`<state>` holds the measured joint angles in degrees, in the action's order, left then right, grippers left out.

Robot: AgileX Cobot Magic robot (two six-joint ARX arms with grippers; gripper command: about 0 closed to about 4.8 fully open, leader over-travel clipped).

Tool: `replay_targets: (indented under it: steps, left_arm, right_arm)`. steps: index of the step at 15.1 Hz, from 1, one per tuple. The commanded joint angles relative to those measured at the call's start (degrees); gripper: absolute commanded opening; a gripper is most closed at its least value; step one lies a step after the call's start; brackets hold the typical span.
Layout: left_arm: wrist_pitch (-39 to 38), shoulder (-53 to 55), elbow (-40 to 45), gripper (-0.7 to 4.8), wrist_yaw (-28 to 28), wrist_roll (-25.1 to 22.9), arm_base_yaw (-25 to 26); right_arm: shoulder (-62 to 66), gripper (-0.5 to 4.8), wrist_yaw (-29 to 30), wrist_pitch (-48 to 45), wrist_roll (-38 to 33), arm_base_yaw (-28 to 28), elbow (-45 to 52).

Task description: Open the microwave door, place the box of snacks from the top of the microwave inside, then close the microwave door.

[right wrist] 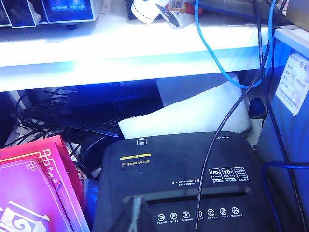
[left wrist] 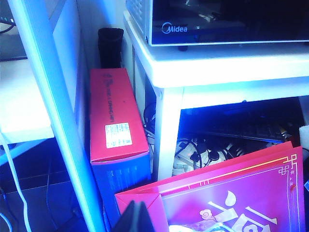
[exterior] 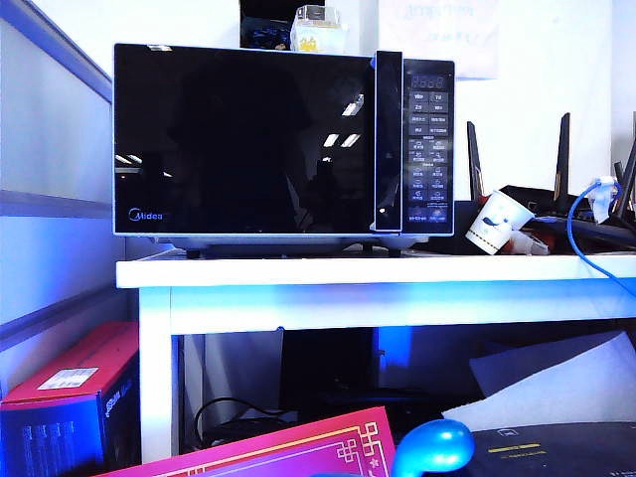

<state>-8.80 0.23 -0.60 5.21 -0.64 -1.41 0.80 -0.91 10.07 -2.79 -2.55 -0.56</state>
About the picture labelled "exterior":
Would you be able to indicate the black glass microwave door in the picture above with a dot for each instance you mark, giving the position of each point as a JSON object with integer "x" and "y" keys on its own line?
{"x": 238, "y": 139}

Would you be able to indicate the clear plastic snack box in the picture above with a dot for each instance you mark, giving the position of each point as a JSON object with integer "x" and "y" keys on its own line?
{"x": 313, "y": 37}

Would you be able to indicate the white table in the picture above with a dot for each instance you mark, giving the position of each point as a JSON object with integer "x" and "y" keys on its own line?
{"x": 348, "y": 270}

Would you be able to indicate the black rectangular case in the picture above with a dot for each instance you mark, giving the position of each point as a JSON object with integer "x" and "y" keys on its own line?
{"x": 323, "y": 363}

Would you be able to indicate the white printed paper cup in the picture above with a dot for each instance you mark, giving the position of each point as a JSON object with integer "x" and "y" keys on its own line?
{"x": 492, "y": 221}

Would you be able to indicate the red white small packet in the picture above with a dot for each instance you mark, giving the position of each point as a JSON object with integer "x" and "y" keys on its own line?
{"x": 529, "y": 243}

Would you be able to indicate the black router with antennas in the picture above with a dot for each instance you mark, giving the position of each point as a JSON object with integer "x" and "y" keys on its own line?
{"x": 546, "y": 204}

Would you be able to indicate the paper sheet with handwriting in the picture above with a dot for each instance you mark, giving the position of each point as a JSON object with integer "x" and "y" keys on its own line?
{"x": 447, "y": 45}

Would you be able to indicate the glossy blue plastic part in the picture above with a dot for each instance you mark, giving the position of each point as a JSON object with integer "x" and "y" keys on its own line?
{"x": 432, "y": 447}

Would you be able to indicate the white foam sheet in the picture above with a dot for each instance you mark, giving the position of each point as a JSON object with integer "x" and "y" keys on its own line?
{"x": 556, "y": 382}

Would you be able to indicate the red and blue carton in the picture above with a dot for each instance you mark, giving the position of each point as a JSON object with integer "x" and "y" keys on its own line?
{"x": 59, "y": 358}

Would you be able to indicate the white tape tag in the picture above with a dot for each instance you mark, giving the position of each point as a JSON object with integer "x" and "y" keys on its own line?
{"x": 603, "y": 201}

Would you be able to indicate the grey blue office partition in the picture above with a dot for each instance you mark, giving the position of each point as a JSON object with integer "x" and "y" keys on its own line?
{"x": 49, "y": 124}

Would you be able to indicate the black paper shredder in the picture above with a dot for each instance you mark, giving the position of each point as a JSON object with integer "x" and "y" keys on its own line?
{"x": 571, "y": 452}

